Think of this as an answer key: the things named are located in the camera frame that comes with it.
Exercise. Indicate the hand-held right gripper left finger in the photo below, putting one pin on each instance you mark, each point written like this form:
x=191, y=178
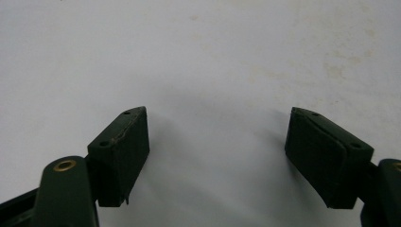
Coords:
x=119, y=157

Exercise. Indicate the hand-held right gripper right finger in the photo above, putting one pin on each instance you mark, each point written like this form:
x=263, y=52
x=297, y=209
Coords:
x=327, y=160

